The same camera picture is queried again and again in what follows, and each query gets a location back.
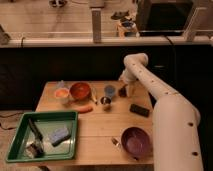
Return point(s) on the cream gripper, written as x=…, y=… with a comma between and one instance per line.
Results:
x=130, y=89

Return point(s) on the dark purple grape bunch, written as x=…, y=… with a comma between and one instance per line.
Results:
x=122, y=92

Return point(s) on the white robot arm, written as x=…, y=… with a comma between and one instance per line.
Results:
x=176, y=144

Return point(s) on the red bowl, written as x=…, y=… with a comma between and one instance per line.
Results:
x=80, y=90

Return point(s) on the purple bowl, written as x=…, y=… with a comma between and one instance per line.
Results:
x=136, y=142

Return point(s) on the black rectangular block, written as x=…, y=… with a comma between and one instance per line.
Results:
x=139, y=110

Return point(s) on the small metal cup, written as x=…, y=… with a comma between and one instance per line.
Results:
x=106, y=103

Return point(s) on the small knife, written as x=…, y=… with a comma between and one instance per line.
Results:
x=94, y=95

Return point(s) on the wooden table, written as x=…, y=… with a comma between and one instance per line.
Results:
x=96, y=128

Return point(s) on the orange carrot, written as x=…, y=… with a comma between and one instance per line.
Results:
x=83, y=109

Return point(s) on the white cup orange inside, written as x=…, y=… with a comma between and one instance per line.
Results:
x=62, y=95

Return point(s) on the clear plastic item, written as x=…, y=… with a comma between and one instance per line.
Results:
x=61, y=84

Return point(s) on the black monitor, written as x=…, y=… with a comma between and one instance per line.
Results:
x=167, y=17

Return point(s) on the blue sponge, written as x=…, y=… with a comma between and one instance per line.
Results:
x=59, y=135

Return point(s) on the green plastic tray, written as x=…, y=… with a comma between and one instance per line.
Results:
x=46, y=122

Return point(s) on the black dish brush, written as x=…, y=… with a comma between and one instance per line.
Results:
x=35, y=149

